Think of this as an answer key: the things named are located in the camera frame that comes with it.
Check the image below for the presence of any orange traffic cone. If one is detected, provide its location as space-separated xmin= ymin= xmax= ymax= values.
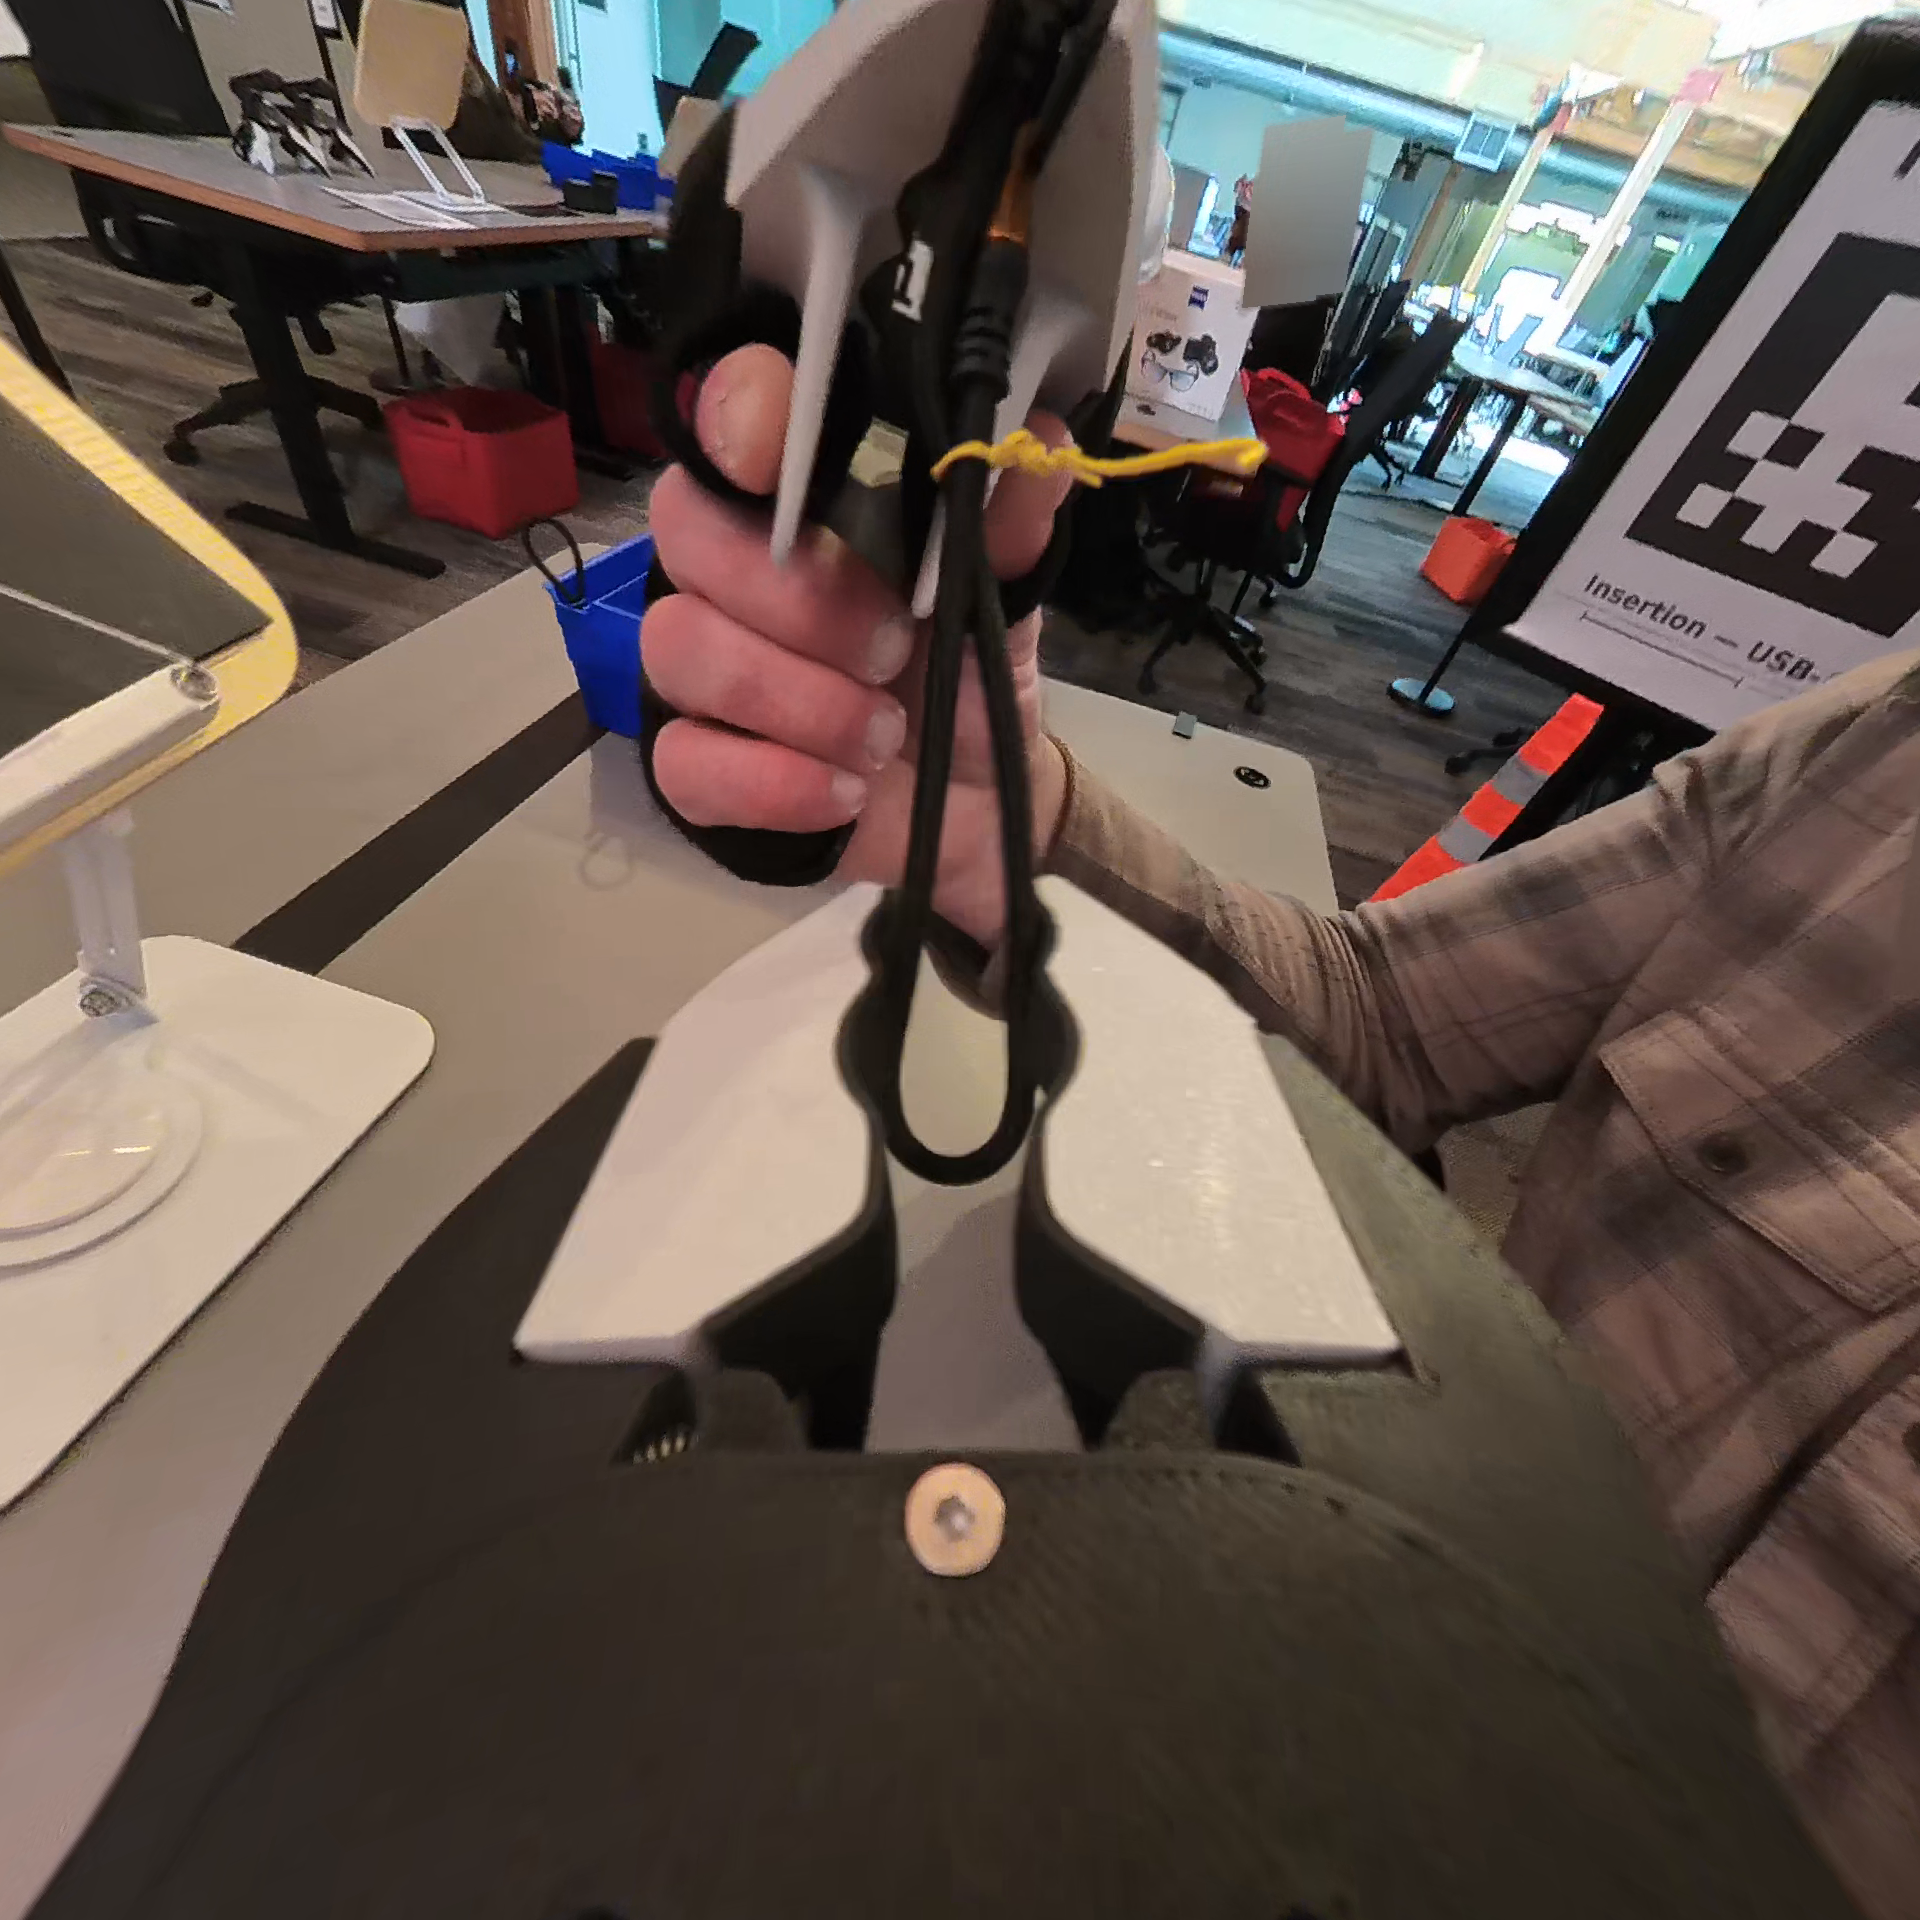
xmin=1367 ymin=693 xmax=1609 ymax=905

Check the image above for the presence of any red floor box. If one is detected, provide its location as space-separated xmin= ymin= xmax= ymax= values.
xmin=1418 ymin=515 xmax=1521 ymax=606

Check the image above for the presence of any blue storage bin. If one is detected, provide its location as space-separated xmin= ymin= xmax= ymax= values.
xmin=545 ymin=534 xmax=663 ymax=741

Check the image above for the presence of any black round-base stand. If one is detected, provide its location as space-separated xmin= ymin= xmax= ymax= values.
xmin=1387 ymin=599 xmax=1482 ymax=721

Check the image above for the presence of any black white marker sign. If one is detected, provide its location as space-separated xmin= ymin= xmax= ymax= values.
xmin=1477 ymin=23 xmax=1920 ymax=737

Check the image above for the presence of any white printed box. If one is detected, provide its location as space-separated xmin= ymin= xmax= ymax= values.
xmin=1117 ymin=248 xmax=1261 ymax=441

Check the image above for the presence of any small tilted wooden board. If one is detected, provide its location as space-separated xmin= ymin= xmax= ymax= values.
xmin=349 ymin=0 xmax=491 ymax=209

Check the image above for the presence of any person's plaid shirt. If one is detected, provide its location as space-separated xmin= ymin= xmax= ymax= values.
xmin=1500 ymin=653 xmax=1920 ymax=1920

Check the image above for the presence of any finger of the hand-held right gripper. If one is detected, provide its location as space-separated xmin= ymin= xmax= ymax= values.
xmin=721 ymin=0 xmax=995 ymax=568
xmin=911 ymin=0 xmax=1164 ymax=621

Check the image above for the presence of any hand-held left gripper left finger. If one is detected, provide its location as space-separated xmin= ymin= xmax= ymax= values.
xmin=511 ymin=883 xmax=903 ymax=1454

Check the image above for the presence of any red crate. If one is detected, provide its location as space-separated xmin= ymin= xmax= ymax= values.
xmin=385 ymin=385 xmax=582 ymax=542
xmin=589 ymin=336 xmax=669 ymax=462

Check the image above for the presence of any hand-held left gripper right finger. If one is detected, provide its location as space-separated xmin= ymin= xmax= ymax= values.
xmin=1012 ymin=878 xmax=1403 ymax=1462

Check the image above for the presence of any yellow twist tie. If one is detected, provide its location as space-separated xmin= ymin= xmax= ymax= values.
xmin=931 ymin=430 xmax=1273 ymax=493

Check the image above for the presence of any black white tabletop gadget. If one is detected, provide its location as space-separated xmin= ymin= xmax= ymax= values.
xmin=225 ymin=72 xmax=380 ymax=184

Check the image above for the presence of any person's right hand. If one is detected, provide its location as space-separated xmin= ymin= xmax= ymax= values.
xmin=637 ymin=343 xmax=1081 ymax=954

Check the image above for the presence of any black office chair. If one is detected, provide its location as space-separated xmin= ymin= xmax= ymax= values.
xmin=1135 ymin=312 xmax=1470 ymax=718

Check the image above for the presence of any white adjustable stand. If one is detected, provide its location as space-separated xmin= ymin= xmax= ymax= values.
xmin=0 ymin=661 xmax=441 ymax=1509

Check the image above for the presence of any small blue bin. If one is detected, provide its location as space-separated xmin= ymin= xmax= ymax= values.
xmin=537 ymin=137 xmax=681 ymax=215

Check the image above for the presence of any black cable with gold plugs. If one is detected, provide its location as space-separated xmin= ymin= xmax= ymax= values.
xmin=861 ymin=0 xmax=1062 ymax=1191

